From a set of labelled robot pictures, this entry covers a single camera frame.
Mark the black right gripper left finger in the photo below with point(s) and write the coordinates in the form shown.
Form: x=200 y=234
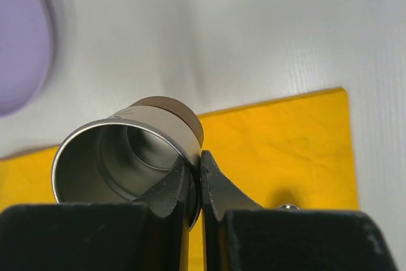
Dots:
x=148 y=234

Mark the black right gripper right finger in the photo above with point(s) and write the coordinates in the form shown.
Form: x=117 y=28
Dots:
x=239 y=234

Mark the spoon with teal handle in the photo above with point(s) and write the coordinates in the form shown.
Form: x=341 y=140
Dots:
x=290 y=207

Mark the metal cup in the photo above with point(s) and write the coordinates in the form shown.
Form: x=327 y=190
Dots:
x=117 y=159

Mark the yellow Pikachu cloth placemat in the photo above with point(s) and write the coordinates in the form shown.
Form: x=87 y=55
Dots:
x=293 y=152

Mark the purple plastic plate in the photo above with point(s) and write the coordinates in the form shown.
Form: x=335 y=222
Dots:
x=27 y=47

